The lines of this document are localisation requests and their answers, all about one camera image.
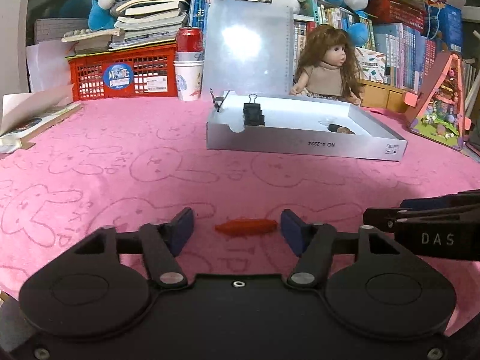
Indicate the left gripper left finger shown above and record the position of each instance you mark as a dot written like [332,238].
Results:
[161,243]

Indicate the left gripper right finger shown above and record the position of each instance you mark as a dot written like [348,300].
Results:
[312,243]

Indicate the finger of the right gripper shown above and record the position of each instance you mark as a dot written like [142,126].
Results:
[389,220]
[463,198]

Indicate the red toy sausage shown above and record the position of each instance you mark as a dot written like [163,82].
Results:
[247,227]

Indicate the black round disc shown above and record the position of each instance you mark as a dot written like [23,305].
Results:
[333,128]

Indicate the black binder clip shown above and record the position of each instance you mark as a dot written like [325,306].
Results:
[252,113]

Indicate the pink triangular toy house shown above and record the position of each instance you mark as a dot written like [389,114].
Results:
[437,110]

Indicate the pink bunny towel mat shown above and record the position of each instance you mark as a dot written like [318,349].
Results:
[127,162]

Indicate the grey cardboard box tray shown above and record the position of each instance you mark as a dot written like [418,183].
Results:
[291,127]

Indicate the wooden drawer unit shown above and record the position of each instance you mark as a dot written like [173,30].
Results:
[379,95]

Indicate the binder clip on box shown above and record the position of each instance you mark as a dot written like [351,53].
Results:
[218,100]

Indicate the white label sticker box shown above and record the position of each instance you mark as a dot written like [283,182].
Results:
[372,65]

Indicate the row of shelf books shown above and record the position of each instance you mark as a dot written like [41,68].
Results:
[312,13]

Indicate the brown haired doll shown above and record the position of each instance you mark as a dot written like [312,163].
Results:
[327,67]

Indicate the red plastic basket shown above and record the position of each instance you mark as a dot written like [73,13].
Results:
[130,73]

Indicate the white paper cup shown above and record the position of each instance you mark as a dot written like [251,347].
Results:
[189,76]

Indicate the red soda can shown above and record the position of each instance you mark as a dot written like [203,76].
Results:
[189,42]

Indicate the translucent plastic clipboard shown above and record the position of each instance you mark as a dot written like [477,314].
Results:
[248,48]

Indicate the blue plush toy left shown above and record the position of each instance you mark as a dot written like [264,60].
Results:
[102,15]

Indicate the stack of books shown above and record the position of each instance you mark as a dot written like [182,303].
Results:
[139,23]

